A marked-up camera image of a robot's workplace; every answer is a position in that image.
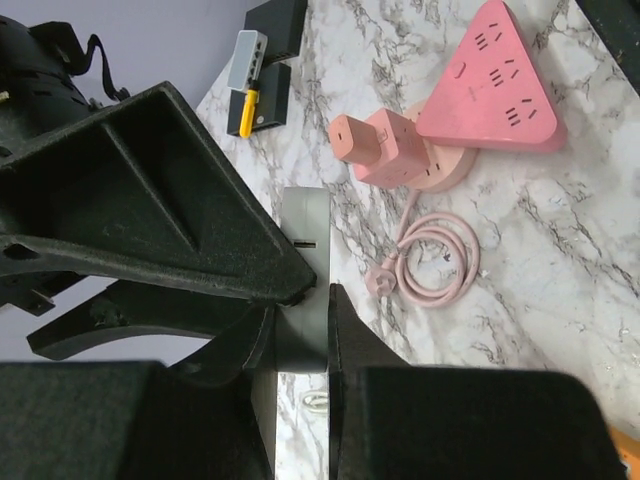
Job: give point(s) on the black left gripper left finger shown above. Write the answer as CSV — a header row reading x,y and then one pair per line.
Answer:
x,y
140,420

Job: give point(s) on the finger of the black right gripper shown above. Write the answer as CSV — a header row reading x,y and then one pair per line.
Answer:
x,y
127,310

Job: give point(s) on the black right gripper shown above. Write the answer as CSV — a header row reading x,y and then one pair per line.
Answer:
x,y
138,191

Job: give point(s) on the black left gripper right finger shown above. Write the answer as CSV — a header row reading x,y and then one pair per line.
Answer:
x,y
392,420

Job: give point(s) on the white usb charger plug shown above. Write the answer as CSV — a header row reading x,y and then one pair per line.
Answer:
x,y
301,330

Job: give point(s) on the small pink charger adapter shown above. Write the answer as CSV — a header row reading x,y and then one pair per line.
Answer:
x,y
354,141

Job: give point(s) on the pink cube socket adapter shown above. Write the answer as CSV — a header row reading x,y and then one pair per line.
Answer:
x,y
389,152

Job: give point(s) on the orange power strip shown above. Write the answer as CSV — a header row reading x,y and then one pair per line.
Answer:
x,y
629,451

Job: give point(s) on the round pink power strip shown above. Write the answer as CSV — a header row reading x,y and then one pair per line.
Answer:
x,y
445,165

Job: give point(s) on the pink triangular power strip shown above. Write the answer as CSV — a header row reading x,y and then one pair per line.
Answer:
x,y
491,96

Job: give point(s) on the black flat box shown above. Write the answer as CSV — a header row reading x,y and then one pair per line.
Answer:
x,y
282,22

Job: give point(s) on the yellow handled screwdriver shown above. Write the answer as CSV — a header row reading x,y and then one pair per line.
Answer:
x,y
249,107

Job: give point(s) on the white grey network switch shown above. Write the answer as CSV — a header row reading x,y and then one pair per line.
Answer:
x,y
247,59

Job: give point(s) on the black metal network switch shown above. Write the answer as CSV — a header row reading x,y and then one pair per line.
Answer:
x,y
272,105

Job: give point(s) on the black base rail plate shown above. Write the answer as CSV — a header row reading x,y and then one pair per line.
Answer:
x,y
617,24

